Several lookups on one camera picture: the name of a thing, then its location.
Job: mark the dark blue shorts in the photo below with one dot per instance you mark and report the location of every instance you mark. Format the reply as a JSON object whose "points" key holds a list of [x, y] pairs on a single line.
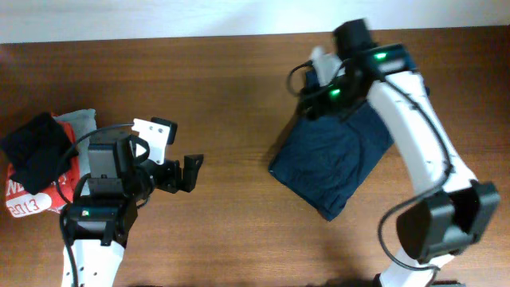
{"points": [[324, 161]]}

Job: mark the black folded garment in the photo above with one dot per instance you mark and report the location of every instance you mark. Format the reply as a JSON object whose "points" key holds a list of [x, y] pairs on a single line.
{"points": [[34, 151]]}

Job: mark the grey folded garment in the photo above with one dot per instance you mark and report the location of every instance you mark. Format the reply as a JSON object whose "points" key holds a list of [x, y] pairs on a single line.
{"points": [[76, 125]]}

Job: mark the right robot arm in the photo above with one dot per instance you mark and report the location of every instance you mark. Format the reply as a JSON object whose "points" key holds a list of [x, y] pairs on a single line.
{"points": [[451, 208]]}

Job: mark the red printed t-shirt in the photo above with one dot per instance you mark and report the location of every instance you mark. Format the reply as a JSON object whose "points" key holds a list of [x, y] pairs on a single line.
{"points": [[20, 203]]}

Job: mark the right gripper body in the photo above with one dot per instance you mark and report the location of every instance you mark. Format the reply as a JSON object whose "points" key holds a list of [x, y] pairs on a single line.
{"points": [[335, 99]]}

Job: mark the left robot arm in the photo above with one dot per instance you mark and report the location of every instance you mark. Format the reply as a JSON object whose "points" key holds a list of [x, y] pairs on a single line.
{"points": [[96, 224]]}

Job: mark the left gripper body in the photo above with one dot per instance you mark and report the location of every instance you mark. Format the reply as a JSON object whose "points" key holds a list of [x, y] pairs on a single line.
{"points": [[166, 177]]}

